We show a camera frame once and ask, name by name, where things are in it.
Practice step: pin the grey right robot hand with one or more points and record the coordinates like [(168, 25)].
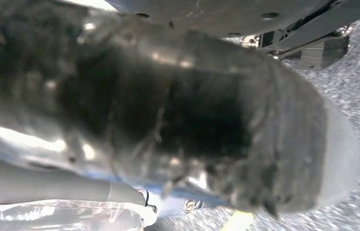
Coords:
[(199, 121)]

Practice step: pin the yellow floor tape square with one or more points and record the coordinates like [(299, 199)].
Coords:
[(237, 221)]

